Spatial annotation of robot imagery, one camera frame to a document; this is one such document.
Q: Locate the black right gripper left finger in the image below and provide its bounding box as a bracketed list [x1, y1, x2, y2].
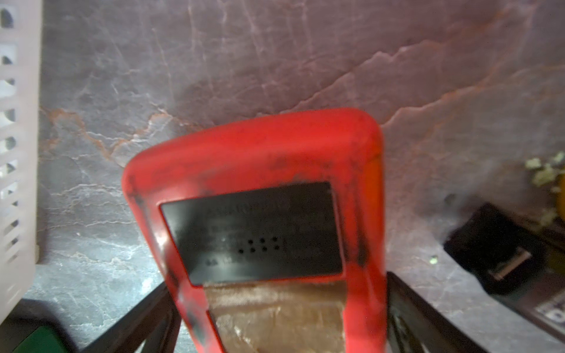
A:
[82, 282, 181, 352]

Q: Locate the red dark multimeter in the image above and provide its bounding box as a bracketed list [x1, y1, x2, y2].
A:
[122, 108, 387, 352]

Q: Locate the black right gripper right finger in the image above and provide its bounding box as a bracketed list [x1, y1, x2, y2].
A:
[386, 272, 486, 353]

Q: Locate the small black stapler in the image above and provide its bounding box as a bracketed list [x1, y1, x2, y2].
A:
[443, 202, 565, 343]

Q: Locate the yellow pen cup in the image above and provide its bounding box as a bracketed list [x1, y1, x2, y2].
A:
[524, 151, 565, 226]

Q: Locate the green multimeter with leads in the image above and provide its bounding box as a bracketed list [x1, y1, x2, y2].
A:
[1, 319, 70, 353]

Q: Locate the white plastic basket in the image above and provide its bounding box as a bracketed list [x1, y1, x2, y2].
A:
[1, 1, 43, 320]

